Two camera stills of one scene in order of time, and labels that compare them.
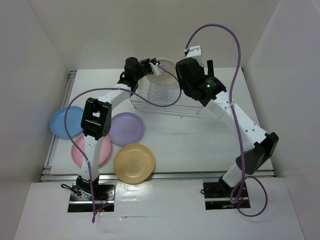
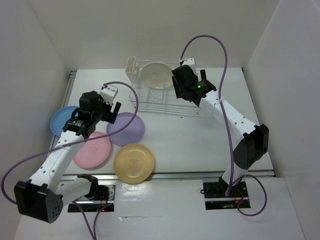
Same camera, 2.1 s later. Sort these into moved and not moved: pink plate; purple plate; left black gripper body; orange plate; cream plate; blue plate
Moved: left black gripper body; cream plate
Not moved: purple plate; pink plate; blue plate; orange plate
